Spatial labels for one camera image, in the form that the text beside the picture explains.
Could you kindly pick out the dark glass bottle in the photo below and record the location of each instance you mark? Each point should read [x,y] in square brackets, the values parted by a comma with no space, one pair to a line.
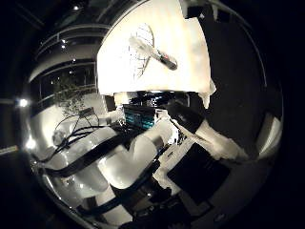
[158,56]

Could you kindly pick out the monitor with teal screen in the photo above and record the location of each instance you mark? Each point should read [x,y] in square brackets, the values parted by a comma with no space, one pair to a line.
[139,117]

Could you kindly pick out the leafy potted plant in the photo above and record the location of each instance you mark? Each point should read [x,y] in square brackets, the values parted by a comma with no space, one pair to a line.
[71,98]

